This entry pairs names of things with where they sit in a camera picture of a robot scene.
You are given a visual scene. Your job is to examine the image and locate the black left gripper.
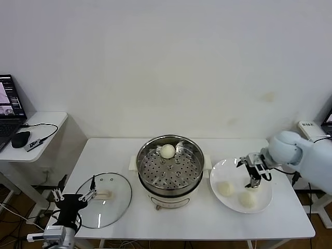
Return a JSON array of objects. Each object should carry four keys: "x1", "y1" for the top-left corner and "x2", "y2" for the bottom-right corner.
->
[{"x1": 51, "y1": 175, "x2": 98, "y2": 226}]

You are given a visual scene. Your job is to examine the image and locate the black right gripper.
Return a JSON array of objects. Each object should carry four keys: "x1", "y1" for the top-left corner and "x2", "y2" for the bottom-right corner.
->
[{"x1": 236, "y1": 154, "x2": 261, "y2": 189}]

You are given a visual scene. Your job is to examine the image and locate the white steamed baozi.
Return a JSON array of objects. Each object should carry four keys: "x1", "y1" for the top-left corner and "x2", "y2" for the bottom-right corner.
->
[
  {"x1": 159, "y1": 144, "x2": 176, "y2": 159},
  {"x1": 238, "y1": 191, "x2": 257, "y2": 209},
  {"x1": 216, "y1": 181, "x2": 236, "y2": 197},
  {"x1": 244, "y1": 178, "x2": 262, "y2": 192}
]

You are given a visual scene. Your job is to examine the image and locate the glass lid with cream handle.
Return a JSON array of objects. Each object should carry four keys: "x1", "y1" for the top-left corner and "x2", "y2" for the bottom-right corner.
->
[{"x1": 72, "y1": 172, "x2": 133, "y2": 229}]

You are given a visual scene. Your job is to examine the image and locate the stainless steel steamer basket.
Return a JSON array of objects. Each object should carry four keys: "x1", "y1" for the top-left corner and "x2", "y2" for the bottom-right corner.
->
[{"x1": 129, "y1": 134, "x2": 212, "y2": 194}]

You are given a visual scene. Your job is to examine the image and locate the white round plate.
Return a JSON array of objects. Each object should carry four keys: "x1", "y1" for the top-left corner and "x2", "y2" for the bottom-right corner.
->
[{"x1": 209, "y1": 158, "x2": 273, "y2": 214}]

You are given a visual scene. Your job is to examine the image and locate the black portable drive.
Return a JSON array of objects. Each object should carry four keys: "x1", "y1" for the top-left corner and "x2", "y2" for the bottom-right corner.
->
[{"x1": 25, "y1": 139, "x2": 44, "y2": 153}]

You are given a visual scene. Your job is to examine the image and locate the black computer mouse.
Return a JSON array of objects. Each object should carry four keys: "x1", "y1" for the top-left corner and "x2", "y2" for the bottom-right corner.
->
[{"x1": 11, "y1": 131, "x2": 31, "y2": 149}]

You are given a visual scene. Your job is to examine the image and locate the white side table with laptop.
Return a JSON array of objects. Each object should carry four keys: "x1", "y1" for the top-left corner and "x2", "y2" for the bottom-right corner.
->
[{"x1": 0, "y1": 112, "x2": 70, "y2": 218}]

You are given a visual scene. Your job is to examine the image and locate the white side table with adapter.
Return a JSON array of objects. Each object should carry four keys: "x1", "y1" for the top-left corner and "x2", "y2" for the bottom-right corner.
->
[{"x1": 297, "y1": 120, "x2": 332, "y2": 229}]

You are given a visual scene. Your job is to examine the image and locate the cream electric cooker base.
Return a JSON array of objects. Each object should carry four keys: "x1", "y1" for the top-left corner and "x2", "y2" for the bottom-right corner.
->
[{"x1": 129, "y1": 165, "x2": 210, "y2": 211}]

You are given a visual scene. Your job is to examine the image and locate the dark laptop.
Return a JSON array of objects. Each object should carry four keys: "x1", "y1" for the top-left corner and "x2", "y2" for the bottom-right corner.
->
[{"x1": 321, "y1": 105, "x2": 332, "y2": 137}]

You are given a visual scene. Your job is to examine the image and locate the black laptop with lit screen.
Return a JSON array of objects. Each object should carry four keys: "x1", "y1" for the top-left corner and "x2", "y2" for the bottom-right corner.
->
[{"x1": 0, "y1": 74, "x2": 29, "y2": 153}]

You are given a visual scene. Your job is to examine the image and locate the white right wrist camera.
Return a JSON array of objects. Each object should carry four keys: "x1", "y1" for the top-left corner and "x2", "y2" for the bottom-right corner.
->
[{"x1": 255, "y1": 162, "x2": 271, "y2": 176}]

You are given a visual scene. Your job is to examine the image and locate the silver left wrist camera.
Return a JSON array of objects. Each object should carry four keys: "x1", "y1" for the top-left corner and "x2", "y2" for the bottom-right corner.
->
[{"x1": 43, "y1": 225, "x2": 66, "y2": 242}]

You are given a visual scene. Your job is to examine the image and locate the white floor cable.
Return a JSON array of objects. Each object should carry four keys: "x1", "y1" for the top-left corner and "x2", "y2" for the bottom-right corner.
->
[{"x1": 0, "y1": 202, "x2": 45, "y2": 230}]

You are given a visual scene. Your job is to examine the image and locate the black drive cable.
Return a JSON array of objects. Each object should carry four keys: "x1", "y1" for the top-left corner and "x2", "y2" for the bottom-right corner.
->
[{"x1": 21, "y1": 123, "x2": 59, "y2": 143}]

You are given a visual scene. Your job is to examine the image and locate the white cable bundle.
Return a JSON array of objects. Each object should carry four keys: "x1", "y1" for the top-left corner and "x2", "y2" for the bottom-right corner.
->
[{"x1": 108, "y1": 240, "x2": 146, "y2": 249}]

